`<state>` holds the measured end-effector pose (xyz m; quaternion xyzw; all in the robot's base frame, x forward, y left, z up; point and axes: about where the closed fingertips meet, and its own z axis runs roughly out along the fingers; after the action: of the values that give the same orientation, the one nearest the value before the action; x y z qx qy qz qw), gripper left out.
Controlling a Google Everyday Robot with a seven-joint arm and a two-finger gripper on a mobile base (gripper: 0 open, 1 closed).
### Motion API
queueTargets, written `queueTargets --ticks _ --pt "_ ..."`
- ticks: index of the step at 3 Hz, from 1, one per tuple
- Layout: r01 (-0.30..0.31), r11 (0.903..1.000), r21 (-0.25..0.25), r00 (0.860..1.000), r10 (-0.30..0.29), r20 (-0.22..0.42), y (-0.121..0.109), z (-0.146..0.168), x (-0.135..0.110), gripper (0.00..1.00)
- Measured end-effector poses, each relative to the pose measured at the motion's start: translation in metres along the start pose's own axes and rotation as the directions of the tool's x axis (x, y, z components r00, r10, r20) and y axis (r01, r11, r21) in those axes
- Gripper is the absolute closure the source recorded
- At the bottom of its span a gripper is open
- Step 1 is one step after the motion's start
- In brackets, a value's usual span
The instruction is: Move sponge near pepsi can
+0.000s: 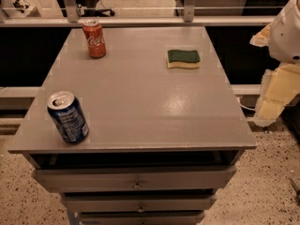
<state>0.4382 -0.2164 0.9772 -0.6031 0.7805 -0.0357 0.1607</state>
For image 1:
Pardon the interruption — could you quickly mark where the top grey drawer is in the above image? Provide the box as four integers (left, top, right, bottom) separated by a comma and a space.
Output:
32, 165, 236, 193

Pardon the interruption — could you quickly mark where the grey drawer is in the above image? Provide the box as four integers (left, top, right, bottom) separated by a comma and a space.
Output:
80, 211, 204, 225
62, 194, 217, 213
32, 165, 236, 193

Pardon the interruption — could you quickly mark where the grey drawer cabinet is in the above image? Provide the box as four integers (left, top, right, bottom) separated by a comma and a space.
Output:
7, 26, 258, 225

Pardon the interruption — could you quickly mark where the middle grey drawer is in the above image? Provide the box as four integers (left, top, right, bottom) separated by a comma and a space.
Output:
62, 194, 217, 213

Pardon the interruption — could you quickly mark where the green and yellow sponge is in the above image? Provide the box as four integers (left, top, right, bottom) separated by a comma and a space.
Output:
166, 50, 201, 69

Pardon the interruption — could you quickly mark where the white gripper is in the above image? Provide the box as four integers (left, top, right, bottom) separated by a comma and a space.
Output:
249, 0, 300, 127

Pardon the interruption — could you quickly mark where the white cable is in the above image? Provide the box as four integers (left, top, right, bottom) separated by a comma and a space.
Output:
236, 97, 257, 113

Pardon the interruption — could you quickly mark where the bottom grey drawer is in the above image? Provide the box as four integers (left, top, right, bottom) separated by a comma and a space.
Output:
80, 211, 204, 225

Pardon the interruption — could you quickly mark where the blue pepsi can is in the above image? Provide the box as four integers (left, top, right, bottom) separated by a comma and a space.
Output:
47, 91, 89, 143

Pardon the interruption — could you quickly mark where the red coca-cola can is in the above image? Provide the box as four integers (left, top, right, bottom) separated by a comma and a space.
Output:
82, 20, 106, 58

